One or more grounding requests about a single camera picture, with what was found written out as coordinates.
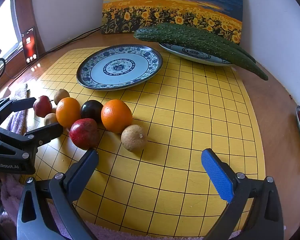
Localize blue floral porcelain plate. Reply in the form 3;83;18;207
76;44;164;91

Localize brown kiwi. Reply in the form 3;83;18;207
53;89;70;105
44;113;59;127

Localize large red apple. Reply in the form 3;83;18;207
69;118;100;151

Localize blue white plate under cucumbers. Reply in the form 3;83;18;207
159;42;234;67

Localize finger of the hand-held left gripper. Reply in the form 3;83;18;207
0;97;37;130
0;122;64;155

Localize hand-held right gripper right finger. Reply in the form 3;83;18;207
201;148;284;240

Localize green cucumber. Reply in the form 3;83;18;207
133;22;269;81
212;34;257;64

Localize sunflower field painting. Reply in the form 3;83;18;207
101;0;244;46

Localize orange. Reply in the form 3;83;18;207
101;99;133;134
56;97;81;128

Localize small red apple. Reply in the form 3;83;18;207
33;95;52;118

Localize purple fuzzy towel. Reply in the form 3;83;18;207
0;84;242;240

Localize yellow grid game board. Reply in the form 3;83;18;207
20;47;266;238

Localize window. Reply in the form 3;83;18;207
0;0;23;63

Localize black cable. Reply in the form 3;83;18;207
5;26;103;78

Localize tan round fruit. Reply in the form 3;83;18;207
121;124;148;152

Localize dark purple plum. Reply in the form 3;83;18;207
80;100;104;123

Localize smartphone with lit screen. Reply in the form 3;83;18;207
21;27;38;65

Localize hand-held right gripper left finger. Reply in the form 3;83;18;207
16;149;99;240

